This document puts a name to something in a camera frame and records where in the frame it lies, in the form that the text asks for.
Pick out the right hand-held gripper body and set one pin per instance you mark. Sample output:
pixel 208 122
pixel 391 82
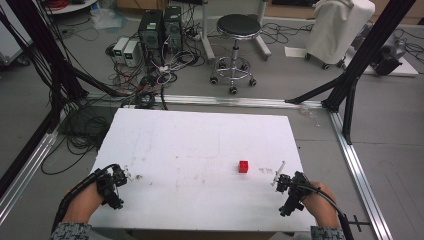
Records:
pixel 293 195

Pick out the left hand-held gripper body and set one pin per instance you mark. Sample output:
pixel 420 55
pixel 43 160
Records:
pixel 110 188

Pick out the person's left hand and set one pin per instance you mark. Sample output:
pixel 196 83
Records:
pixel 83 205

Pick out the red cube block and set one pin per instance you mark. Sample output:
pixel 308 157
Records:
pixel 243 166

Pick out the white paper sheet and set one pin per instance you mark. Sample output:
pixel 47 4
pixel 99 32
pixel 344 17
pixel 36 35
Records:
pixel 295 51

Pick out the white power supply unit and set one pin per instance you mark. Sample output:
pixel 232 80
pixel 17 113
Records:
pixel 130 53
pixel 119 46

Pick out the large black computer tower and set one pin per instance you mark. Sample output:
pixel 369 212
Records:
pixel 150 33

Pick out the black round wheeled stool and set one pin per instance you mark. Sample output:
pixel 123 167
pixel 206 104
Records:
pixel 237 26

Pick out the white cloth covered cart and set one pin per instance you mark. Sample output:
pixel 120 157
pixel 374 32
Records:
pixel 336 30

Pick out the slim black computer tower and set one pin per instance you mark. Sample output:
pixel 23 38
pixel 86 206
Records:
pixel 172 28

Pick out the black device on white board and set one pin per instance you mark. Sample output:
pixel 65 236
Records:
pixel 388 60

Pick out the clear plastic bag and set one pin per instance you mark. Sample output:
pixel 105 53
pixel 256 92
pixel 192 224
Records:
pixel 108 18

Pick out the white floor board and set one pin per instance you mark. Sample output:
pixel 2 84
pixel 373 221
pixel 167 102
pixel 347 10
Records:
pixel 408 69

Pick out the round white table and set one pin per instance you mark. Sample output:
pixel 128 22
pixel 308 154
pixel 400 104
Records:
pixel 71 6

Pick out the long aluminium floor rail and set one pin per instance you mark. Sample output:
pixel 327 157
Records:
pixel 233 100

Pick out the black braced frame post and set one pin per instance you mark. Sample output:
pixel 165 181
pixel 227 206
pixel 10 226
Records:
pixel 366 56

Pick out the white desk leg frame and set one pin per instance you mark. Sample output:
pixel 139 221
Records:
pixel 207 36

